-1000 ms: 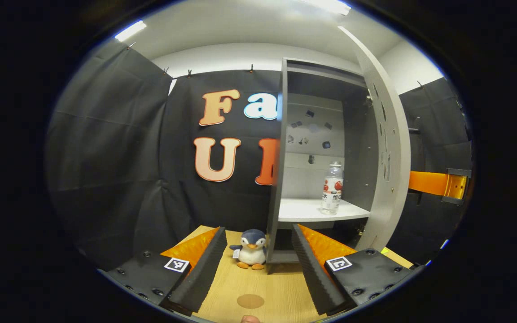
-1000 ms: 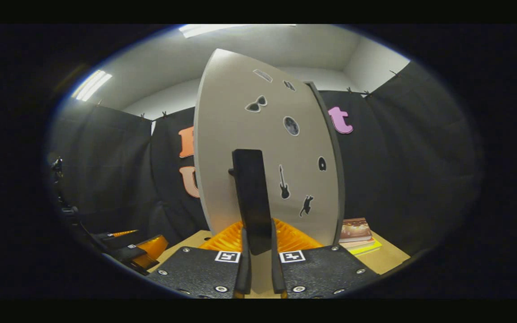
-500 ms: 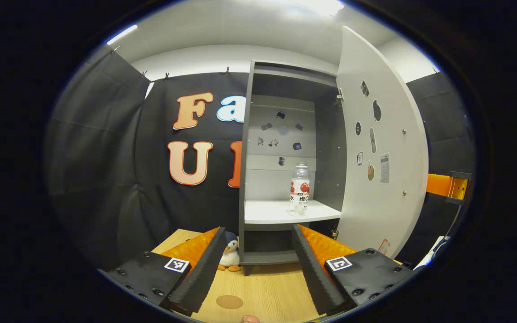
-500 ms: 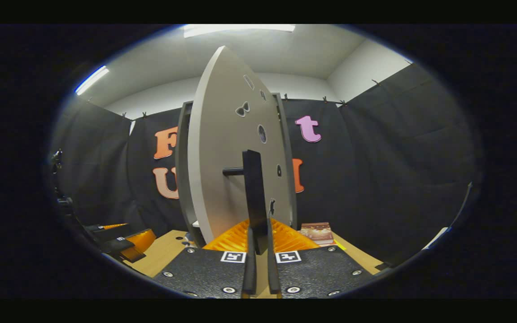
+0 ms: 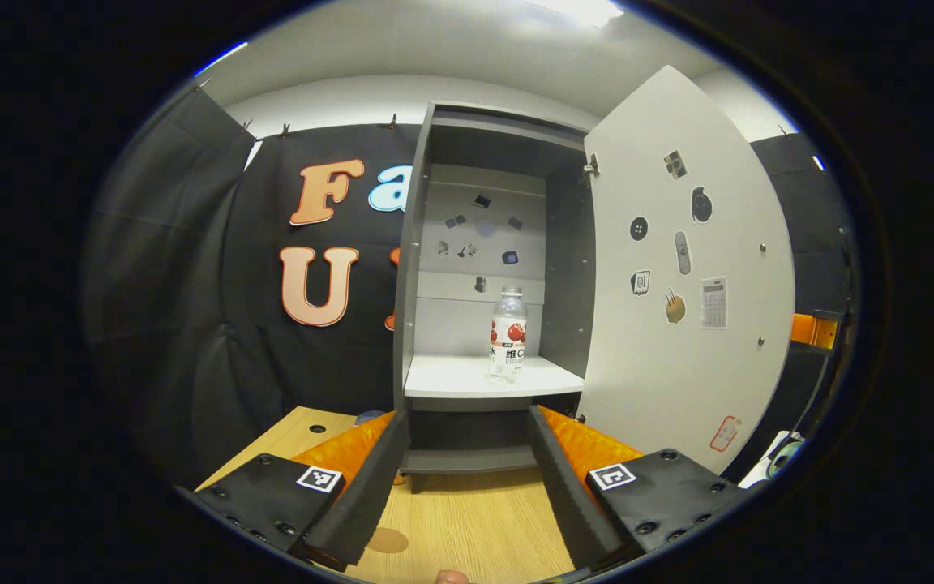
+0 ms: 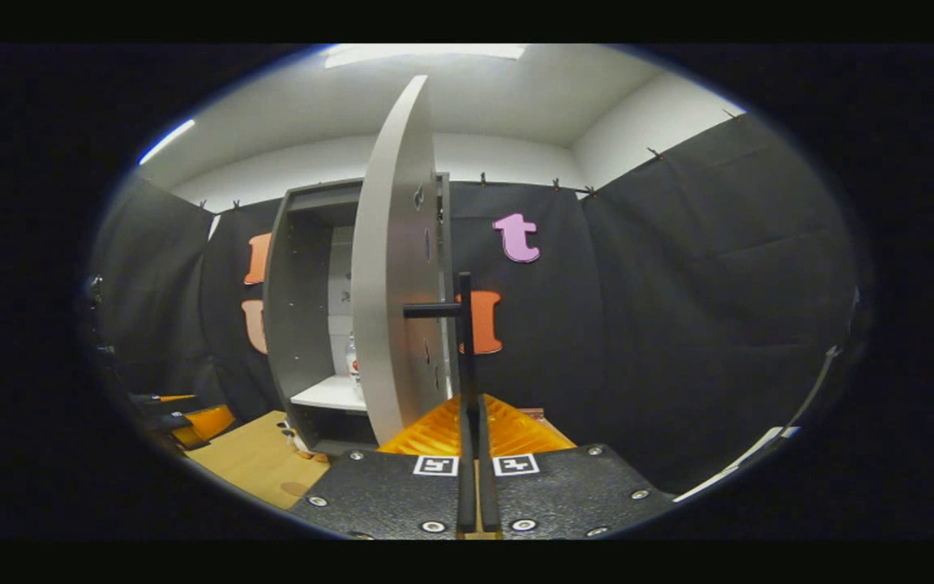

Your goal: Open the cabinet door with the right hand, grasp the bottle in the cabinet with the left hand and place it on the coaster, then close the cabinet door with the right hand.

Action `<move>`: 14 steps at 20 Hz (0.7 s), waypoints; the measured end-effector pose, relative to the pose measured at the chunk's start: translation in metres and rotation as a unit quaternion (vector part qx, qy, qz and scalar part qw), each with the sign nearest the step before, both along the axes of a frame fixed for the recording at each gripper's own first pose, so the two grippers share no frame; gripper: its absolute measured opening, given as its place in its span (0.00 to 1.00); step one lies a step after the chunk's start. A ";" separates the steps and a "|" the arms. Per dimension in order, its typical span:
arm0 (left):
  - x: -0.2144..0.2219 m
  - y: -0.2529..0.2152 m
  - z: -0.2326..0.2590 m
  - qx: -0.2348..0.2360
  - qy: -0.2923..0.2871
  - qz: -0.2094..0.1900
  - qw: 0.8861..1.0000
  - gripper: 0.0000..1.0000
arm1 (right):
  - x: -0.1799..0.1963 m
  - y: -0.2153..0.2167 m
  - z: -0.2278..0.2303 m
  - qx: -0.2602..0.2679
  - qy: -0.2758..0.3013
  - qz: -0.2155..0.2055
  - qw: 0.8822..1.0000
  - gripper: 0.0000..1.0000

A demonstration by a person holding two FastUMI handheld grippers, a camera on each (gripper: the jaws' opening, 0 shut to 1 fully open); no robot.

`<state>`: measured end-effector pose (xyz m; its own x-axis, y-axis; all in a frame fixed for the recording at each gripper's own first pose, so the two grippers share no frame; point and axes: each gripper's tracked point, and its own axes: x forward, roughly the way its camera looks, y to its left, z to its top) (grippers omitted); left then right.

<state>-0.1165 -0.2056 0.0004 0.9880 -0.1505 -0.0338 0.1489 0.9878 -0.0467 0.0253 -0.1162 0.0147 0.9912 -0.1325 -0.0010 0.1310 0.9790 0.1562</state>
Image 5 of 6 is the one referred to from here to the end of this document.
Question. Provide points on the clear bottle with red label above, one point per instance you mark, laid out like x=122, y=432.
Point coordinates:
x=507, y=341

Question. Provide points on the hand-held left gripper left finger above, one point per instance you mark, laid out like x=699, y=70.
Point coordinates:
x=370, y=495

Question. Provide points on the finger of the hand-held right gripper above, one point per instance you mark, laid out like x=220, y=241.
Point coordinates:
x=814, y=331

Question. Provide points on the white cabinet door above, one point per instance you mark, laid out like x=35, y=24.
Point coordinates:
x=726, y=373

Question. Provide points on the black backdrop cloth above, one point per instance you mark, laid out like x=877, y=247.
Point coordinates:
x=175, y=284

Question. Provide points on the teal round object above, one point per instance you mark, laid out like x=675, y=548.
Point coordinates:
x=785, y=457

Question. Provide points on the penguin plush toy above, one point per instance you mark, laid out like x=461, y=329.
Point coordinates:
x=370, y=417

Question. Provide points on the metal door hinge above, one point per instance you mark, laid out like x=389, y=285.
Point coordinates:
x=591, y=169

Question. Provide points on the white flat object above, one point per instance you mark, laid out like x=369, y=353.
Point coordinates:
x=757, y=478

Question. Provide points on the round brown coaster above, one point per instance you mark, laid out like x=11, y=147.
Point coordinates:
x=388, y=540

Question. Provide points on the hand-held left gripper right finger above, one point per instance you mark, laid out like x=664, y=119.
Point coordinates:
x=560, y=495

